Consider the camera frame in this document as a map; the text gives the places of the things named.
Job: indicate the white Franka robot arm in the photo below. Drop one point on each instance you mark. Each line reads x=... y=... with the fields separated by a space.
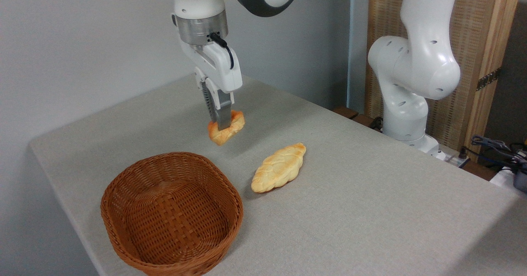
x=411 y=70

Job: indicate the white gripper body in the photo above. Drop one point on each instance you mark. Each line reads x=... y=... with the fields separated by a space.
x=222 y=68

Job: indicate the dark metal hinge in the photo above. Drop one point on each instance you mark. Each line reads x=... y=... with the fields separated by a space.
x=488 y=79

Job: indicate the dark grey device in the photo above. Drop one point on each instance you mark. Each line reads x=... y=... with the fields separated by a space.
x=521 y=181

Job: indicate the brown wicker basket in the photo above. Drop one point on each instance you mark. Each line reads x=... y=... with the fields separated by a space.
x=173 y=214

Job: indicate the white vertical wall conduit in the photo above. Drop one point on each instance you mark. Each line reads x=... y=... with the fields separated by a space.
x=350 y=41

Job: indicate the silver metal wrist flange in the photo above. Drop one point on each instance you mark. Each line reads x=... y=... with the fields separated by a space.
x=197 y=31

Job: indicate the white box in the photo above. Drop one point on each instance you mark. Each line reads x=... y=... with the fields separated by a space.
x=500 y=177

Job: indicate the long braided pale bread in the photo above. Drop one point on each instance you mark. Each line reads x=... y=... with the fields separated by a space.
x=280 y=167

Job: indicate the round orange bread roll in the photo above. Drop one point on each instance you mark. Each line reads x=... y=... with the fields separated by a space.
x=238 y=123

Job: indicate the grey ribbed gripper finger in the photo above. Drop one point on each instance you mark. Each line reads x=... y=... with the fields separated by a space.
x=200 y=75
x=224 y=111

